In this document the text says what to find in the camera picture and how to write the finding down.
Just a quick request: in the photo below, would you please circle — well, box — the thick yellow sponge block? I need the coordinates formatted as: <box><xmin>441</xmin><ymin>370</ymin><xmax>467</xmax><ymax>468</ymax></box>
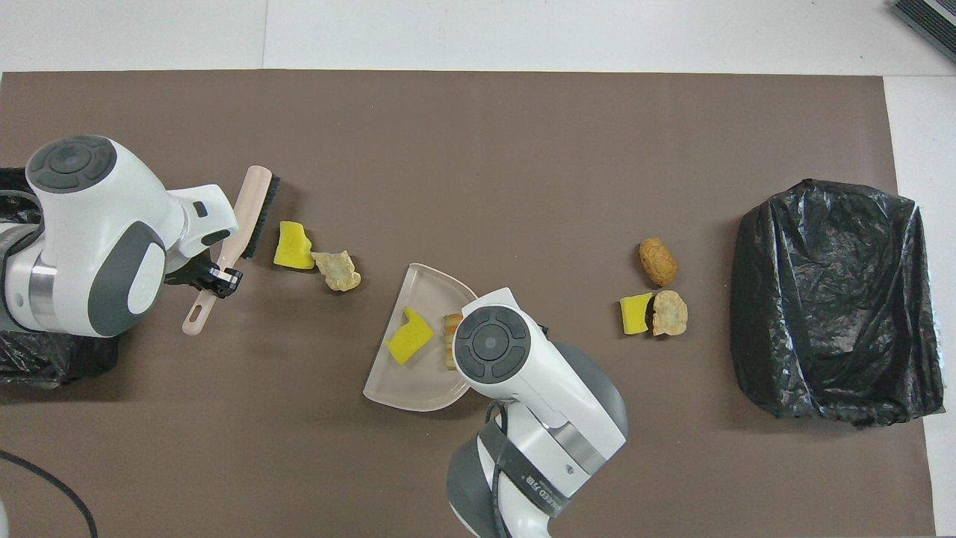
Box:
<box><xmin>273</xmin><ymin>221</ymin><xmax>315</xmax><ymax>270</ymax></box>

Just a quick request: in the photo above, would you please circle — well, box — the beige hand brush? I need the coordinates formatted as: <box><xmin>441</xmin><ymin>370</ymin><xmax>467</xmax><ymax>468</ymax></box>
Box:
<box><xmin>181</xmin><ymin>165</ymin><xmax>282</xmax><ymax>336</ymax></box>

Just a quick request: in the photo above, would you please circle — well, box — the pale bread chunk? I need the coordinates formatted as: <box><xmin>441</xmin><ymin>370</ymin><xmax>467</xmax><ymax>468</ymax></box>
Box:
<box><xmin>311</xmin><ymin>250</ymin><xmax>362</xmax><ymax>293</ymax></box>

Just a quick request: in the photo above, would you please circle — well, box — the notched yellow sponge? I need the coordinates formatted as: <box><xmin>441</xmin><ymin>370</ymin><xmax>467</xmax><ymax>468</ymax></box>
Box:
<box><xmin>385</xmin><ymin>307</ymin><xmax>435</xmax><ymax>366</ymax></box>

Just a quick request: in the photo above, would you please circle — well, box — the beige plastic dustpan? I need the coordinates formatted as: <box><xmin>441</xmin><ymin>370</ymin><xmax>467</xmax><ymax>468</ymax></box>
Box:
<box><xmin>363</xmin><ymin>263</ymin><xmax>479</xmax><ymax>413</ymax></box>

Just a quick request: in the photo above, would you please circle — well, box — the striped orange croissant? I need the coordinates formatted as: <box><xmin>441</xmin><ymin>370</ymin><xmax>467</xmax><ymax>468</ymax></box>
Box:
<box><xmin>444</xmin><ymin>313</ymin><xmax>464</xmax><ymax>371</ymax></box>

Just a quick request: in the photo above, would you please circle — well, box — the yellow sponge with green side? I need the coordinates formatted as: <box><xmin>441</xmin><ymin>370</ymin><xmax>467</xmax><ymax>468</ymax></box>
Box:
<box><xmin>619</xmin><ymin>292</ymin><xmax>655</xmax><ymax>336</ymax></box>

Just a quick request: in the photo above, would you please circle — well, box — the brown fried nugget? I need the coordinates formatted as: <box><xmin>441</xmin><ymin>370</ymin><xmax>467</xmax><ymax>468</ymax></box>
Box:
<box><xmin>639</xmin><ymin>238</ymin><xmax>680</xmax><ymax>288</ymax></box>

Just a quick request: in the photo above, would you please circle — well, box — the pale round bread piece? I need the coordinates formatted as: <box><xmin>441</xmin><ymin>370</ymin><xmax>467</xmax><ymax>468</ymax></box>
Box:
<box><xmin>651</xmin><ymin>290</ymin><xmax>689</xmax><ymax>337</ymax></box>

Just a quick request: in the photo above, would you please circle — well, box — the black bag-lined bin pink mark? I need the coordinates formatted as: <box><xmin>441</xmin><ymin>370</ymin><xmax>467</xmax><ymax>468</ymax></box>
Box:
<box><xmin>0</xmin><ymin>166</ymin><xmax>120</xmax><ymax>388</ymax></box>

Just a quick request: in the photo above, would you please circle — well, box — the brown table mat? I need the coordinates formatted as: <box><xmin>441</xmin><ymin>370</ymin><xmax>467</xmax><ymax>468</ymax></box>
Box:
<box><xmin>0</xmin><ymin>70</ymin><xmax>936</xmax><ymax>538</ymax></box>

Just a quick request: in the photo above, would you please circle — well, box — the dark ribbed grille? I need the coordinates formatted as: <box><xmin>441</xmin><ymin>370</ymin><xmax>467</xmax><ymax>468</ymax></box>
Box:
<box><xmin>893</xmin><ymin>0</ymin><xmax>956</xmax><ymax>64</ymax></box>

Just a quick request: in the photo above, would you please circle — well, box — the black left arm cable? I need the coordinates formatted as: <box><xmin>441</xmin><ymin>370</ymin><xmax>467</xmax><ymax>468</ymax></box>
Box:
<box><xmin>0</xmin><ymin>450</ymin><xmax>99</xmax><ymax>538</ymax></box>

